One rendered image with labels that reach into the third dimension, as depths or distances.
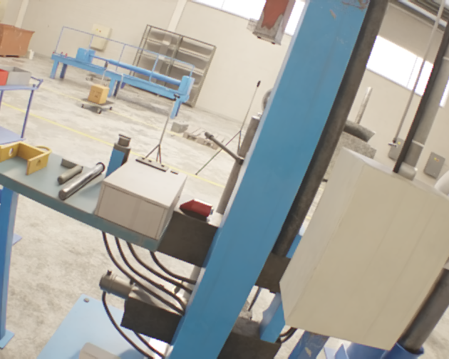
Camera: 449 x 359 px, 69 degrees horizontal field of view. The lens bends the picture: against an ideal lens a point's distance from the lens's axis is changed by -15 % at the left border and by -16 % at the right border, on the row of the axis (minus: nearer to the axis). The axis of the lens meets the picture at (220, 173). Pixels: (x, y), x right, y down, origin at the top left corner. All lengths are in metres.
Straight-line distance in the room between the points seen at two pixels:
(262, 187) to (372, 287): 0.53
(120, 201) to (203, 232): 0.41
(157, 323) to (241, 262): 0.63
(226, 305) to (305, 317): 0.57
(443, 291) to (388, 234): 2.00
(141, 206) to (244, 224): 0.34
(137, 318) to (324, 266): 1.16
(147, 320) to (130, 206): 0.70
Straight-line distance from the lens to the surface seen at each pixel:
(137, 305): 1.75
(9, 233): 1.78
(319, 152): 1.36
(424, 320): 2.87
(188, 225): 1.51
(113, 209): 1.27
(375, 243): 0.82
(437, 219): 0.86
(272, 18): 1.74
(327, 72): 1.19
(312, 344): 1.02
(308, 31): 1.18
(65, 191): 1.34
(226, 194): 2.07
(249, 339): 1.79
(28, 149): 1.61
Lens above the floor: 1.64
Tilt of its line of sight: 14 degrees down
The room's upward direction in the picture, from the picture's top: 21 degrees clockwise
